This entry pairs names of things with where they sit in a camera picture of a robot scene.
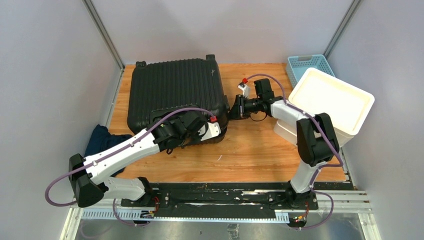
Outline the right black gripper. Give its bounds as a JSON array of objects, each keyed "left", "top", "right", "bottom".
[{"left": 225, "top": 94, "right": 263, "bottom": 121}]

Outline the light blue plastic basket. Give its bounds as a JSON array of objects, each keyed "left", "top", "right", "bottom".
[{"left": 286, "top": 54, "right": 335, "bottom": 88}]

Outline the black ribbed hard-shell suitcase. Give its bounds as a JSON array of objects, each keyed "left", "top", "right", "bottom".
[{"left": 127, "top": 54, "right": 230, "bottom": 144}]

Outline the white three-drawer storage unit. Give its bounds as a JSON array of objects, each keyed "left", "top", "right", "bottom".
[{"left": 271, "top": 67, "right": 375, "bottom": 146}]

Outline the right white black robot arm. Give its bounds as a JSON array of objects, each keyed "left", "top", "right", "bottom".
[{"left": 228, "top": 78, "right": 340, "bottom": 209}]

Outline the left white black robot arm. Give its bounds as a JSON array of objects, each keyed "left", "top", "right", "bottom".
[{"left": 69, "top": 108, "right": 221, "bottom": 208}]

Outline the dark blue cloth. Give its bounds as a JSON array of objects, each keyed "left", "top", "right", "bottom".
[{"left": 83, "top": 124, "right": 132, "bottom": 157}]

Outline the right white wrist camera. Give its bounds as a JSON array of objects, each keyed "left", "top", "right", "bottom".
[{"left": 237, "top": 82, "right": 251, "bottom": 99}]

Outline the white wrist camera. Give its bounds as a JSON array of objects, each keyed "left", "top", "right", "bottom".
[
  {"left": 198, "top": 122, "right": 221, "bottom": 141},
  {"left": 237, "top": 82, "right": 251, "bottom": 99}
]

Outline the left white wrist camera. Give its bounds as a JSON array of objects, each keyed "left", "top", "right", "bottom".
[{"left": 198, "top": 122, "right": 221, "bottom": 141}]

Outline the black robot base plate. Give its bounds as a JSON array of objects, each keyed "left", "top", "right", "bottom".
[{"left": 120, "top": 181, "right": 355, "bottom": 221}]

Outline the right aluminium frame post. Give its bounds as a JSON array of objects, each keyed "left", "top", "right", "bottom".
[{"left": 323, "top": 0, "right": 363, "bottom": 59}]

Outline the aluminium frame post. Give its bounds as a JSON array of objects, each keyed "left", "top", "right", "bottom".
[
  {"left": 82, "top": 0, "right": 125, "bottom": 72},
  {"left": 323, "top": 0, "right": 363, "bottom": 59}
]

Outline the left aluminium frame post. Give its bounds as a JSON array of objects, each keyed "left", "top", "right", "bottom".
[{"left": 82, "top": 0, "right": 125, "bottom": 72}]

